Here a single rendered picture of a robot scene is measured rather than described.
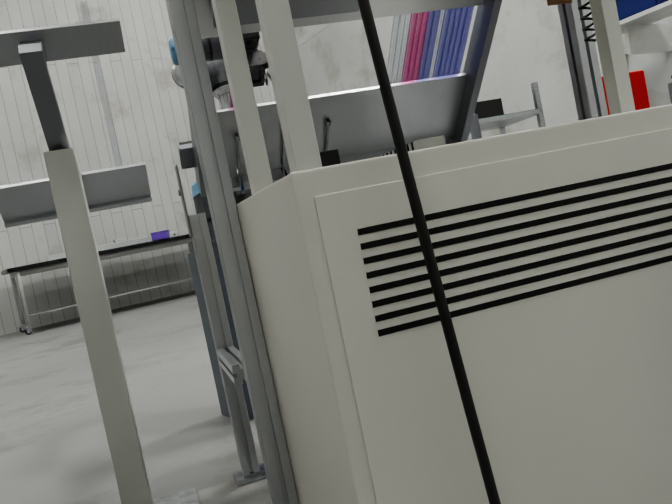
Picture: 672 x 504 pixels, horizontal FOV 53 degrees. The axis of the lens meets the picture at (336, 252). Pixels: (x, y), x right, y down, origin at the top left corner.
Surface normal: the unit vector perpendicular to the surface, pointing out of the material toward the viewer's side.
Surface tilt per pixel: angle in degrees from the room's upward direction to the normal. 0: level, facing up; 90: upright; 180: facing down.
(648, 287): 90
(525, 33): 90
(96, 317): 90
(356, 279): 90
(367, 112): 136
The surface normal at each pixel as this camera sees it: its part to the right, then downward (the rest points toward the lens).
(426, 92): 0.33, 0.70
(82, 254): 0.28, -0.01
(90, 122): 0.49, -0.06
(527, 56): -0.84, 0.20
